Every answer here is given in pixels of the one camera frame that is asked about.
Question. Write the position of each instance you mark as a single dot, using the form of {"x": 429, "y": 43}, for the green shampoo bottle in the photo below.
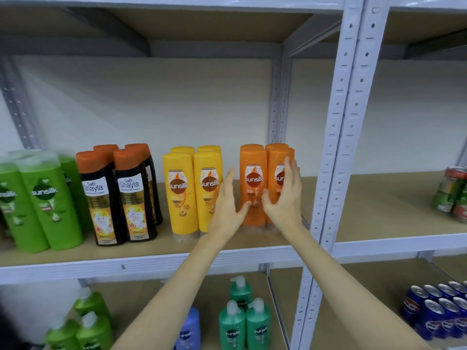
{"x": 22, "y": 153}
{"x": 51, "y": 200}
{"x": 14, "y": 215}
{"x": 74, "y": 185}

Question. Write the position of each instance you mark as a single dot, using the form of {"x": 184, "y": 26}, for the group of blue drink cans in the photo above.
{"x": 437, "y": 313}

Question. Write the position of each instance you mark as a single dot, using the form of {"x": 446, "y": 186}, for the pale blue bottle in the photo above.
{"x": 189, "y": 331}

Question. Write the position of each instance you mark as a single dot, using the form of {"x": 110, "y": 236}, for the orange shampoo bottle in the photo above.
{"x": 276, "y": 167}
{"x": 251, "y": 146}
{"x": 277, "y": 145}
{"x": 253, "y": 171}

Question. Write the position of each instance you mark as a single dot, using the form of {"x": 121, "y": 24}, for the green can with red lid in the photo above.
{"x": 447, "y": 189}
{"x": 461, "y": 205}

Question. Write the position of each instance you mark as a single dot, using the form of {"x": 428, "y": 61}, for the yellow shampoo bottle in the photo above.
{"x": 207, "y": 178}
{"x": 180, "y": 193}
{"x": 209, "y": 148}
{"x": 182, "y": 149}

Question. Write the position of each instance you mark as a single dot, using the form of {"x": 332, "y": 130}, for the light green pump bottle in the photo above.
{"x": 60, "y": 337}
{"x": 93, "y": 304}
{"x": 95, "y": 333}

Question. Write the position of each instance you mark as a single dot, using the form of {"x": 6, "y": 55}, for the person's right hand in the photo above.
{"x": 286, "y": 209}

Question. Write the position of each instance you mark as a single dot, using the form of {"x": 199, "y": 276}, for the person's left forearm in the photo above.
{"x": 175, "y": 295}

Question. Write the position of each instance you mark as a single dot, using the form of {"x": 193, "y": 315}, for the person's right forearm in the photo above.
{"x": 346, "y": 291}

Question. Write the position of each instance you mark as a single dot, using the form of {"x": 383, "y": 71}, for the white metal shelving unit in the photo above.
{"x": 146, "y": 264}
{"x": 383, "y": 247}

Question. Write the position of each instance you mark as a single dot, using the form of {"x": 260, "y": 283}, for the dark green pump bottle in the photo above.
{"x": 259, "y": 328}
{"x": 231, "y": 329}
{"x": 240, "y": 293}

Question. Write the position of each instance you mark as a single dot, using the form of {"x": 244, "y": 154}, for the person's left thumb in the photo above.
{"x": 245, "y": 208}

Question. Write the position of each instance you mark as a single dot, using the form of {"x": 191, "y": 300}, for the person's right thumb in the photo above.
{"x": 266, "y": 200}

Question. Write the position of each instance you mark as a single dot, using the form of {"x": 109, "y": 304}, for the person's left hand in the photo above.
{"x": 223, "y": 211}

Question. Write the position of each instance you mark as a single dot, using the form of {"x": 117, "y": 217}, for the black bottle with orange cap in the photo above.
{"x": 151, "y": 171}
{"x": 100, "y": 200}
{"x": 105, "y": 147}
{"x": 135, "y": 196}

